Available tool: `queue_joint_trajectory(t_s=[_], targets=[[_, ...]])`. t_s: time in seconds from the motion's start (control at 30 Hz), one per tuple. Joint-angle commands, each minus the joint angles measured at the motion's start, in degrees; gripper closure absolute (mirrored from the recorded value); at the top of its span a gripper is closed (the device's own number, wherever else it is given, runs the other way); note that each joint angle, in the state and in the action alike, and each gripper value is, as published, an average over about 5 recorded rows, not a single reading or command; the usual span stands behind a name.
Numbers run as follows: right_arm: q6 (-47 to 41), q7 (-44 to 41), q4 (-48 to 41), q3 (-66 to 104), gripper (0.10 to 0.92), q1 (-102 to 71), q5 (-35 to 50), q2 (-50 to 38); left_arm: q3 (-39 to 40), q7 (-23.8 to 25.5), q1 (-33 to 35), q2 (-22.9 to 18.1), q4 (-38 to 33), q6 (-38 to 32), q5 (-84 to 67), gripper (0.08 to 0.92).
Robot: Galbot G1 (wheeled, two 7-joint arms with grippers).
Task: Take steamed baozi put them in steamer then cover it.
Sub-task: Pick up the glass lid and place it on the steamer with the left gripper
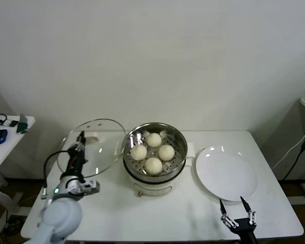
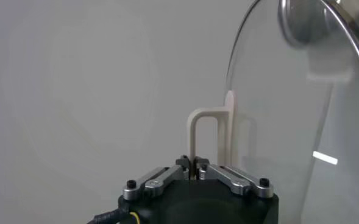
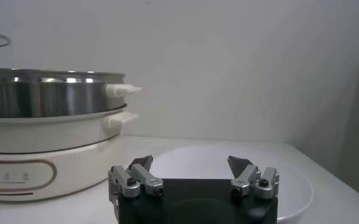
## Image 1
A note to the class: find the steel steamer pot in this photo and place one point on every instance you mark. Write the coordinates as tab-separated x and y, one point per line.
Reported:
152	188

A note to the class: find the floor power strip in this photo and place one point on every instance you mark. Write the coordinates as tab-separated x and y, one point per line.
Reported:
14	223

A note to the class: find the white steamed baozi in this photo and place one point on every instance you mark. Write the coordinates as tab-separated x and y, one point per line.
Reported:
153	165
153	139
166	153
139	152

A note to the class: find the round glass pot lid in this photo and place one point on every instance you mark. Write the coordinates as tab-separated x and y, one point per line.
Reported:
106	152

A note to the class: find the white round plate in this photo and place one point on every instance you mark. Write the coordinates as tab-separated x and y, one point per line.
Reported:
226	175

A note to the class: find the green upright gadget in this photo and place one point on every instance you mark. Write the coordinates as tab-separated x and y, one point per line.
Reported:
22	124

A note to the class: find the white side table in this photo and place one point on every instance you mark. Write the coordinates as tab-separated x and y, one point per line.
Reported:
5	152

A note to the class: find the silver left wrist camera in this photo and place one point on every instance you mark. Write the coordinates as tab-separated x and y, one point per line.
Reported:
90	187

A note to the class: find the small black device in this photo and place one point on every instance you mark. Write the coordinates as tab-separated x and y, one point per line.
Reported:
13	123

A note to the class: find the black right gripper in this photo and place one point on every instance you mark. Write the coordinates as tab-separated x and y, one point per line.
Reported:
244	228

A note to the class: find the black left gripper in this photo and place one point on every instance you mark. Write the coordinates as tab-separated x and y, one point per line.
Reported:
76	161

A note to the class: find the perforated steel steamer basket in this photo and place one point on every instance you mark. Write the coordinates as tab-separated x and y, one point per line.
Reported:
132	138

